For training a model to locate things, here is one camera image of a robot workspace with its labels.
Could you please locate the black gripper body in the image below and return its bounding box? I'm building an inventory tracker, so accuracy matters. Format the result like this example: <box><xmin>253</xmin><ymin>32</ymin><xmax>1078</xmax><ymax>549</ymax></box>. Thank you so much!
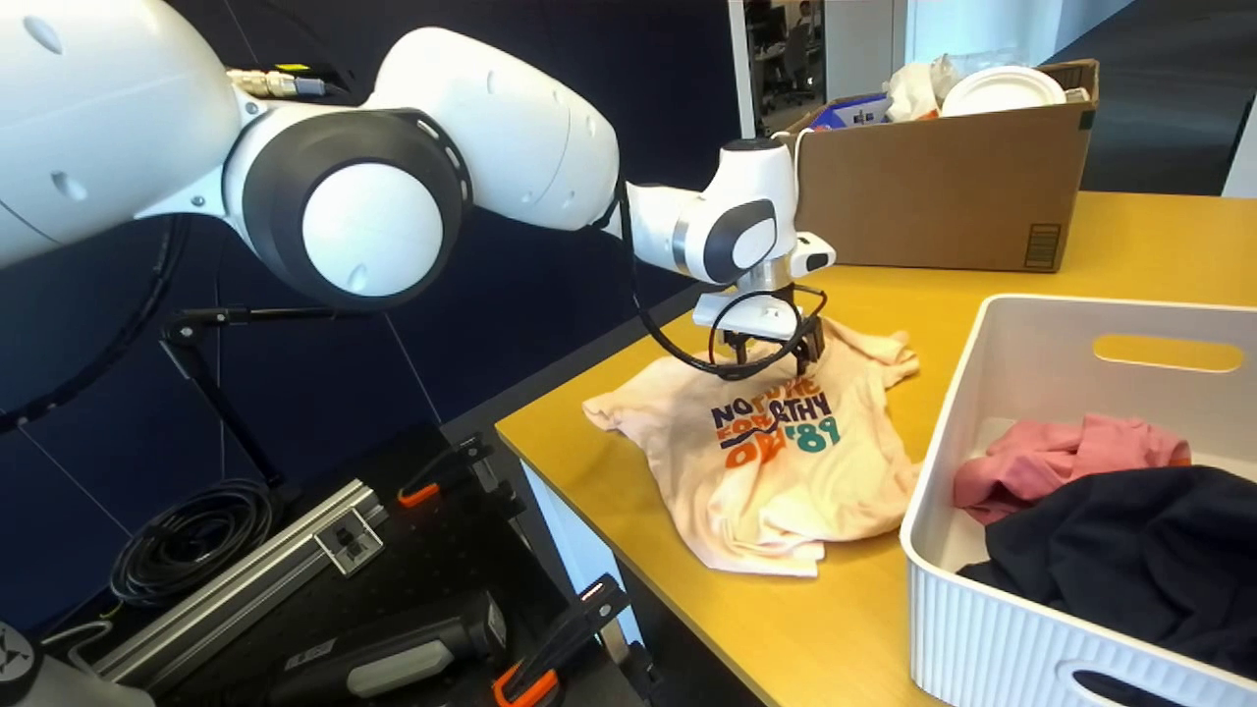
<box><xmin>686</xmin><ymin>285</ymin><xmax>831</xmax><ymax>383</ymax></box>

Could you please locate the pink printed t-shirt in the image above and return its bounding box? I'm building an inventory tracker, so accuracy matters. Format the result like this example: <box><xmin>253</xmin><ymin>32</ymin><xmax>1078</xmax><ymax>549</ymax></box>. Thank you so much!
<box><xmin>581</xmin><ymin>312</ymin><xmax>923</xmax><ymax>582</ymax></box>

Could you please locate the brown cardboard box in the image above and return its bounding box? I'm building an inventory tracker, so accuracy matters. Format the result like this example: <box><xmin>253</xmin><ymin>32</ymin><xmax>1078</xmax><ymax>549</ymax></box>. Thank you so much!
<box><xmin>788</xmin><ymin>53</ymin><xmax>1102</xmax><ymax>280</ymax></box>

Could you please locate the purple and white carton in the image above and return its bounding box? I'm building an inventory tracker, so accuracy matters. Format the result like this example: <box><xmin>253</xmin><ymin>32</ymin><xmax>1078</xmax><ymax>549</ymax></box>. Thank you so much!
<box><xmin>807</xmin><ymin>91</ymin><xmax>896</xmax><ymax>138</ymax></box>

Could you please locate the white cloth in bag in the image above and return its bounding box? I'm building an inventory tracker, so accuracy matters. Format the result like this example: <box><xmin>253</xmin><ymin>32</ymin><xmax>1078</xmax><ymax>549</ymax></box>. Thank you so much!
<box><xmin>881</xmin><ymin>51</ymin><xmax>970</xmax><ymax>124</ymax></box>

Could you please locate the rose pink garment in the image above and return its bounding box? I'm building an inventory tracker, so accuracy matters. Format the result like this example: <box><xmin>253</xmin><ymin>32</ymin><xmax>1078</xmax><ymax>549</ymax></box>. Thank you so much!
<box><xmin>945</xmin><ymin>413</ymin><xmax>1198</xmax><ymax>528</ymax></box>

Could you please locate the white paper plate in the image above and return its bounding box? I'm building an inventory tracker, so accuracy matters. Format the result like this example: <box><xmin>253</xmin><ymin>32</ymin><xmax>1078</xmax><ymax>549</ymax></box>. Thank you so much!
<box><xmin>937</xmin><ymin>61</ymin><xmax>1072</xmax><ymax>123</ymax></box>

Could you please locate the black clamp with orange trigger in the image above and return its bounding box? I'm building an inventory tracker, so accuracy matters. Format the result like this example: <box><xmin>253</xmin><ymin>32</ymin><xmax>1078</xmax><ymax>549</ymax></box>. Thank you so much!
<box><xmin>394</xmin><ymin>437</ymin><xmax>504</xmax><ymax>517</ymax></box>
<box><xmin>487</xmin><ymin>570</ymin><xmax>636</xmax><ymax>707</ymax></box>

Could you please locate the white plastic storage bin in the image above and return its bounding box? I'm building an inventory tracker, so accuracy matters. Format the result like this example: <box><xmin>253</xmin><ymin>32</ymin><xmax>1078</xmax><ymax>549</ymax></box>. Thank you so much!
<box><xmin>896</xmin><ymin>289</ymin><xmax>1257</xmax><ymax>707</ymax></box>

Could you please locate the dark navy garment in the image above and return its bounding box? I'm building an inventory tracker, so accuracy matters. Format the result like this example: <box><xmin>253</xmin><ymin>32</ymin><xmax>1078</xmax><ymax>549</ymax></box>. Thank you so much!
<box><xmin>957</xmin><ymin>464</ymin><xmax>1257</xmax><ymax>684</ymax></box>

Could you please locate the black and grey power tool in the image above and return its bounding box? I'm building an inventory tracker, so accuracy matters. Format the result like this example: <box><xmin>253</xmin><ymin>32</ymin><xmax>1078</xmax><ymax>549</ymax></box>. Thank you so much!
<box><xmin>263</xmin><ymin>583</ymin><xmax>515</xmax><ymax>707</ymax></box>

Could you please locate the black tripod stand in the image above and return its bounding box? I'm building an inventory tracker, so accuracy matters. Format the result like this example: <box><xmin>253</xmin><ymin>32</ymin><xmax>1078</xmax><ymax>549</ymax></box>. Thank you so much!
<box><xmin>153</xmin><ymin>301</ymin><xmax>412</xmax><ymax>492</ymax></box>

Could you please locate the aluminium extrusion bar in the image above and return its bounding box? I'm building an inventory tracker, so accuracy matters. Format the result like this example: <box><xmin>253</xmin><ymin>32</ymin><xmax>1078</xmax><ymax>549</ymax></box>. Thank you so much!
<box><xmin>90</xmin><ymin>473</ymin><xmax>394</xmax><ymax>692</ymax></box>

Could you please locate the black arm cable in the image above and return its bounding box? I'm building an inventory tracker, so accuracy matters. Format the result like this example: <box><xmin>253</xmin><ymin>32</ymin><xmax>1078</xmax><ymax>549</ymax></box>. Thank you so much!
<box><xmin>626</xmin><ymin>230</ymin><xmax>831</xmax><ymax>383</ymax></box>

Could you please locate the coiled black cable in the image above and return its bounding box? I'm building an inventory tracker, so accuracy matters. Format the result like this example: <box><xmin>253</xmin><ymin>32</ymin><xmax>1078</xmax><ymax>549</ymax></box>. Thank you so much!
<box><xmin>107</xmin><ymin>480</ymin><xmax>278</xmax><ymax>612</ymax></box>

